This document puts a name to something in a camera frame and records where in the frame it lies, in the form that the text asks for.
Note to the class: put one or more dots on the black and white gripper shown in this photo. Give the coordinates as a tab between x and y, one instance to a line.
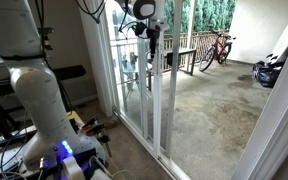
153	12

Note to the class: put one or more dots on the white sliding glass door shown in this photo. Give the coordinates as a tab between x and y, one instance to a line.
157	93

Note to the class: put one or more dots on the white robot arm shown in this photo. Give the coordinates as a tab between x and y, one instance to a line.
37	88

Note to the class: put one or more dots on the metal floor door track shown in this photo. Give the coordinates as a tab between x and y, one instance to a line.
167	165

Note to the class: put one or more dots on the wooden balcony railing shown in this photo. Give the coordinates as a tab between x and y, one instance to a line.
201	43

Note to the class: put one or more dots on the red bicycle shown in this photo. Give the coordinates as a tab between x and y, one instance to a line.
218	51

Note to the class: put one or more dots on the black garbage bag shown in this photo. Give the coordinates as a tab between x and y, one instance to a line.
266	73

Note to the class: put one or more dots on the white screen door frame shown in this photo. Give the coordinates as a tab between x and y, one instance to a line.
173	78

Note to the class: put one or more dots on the red handled clamp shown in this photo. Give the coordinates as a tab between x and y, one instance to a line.
96	129

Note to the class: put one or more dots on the white right door frame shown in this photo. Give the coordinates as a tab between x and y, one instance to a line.
266	153

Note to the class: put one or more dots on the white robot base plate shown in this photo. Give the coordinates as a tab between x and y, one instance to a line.
11	152

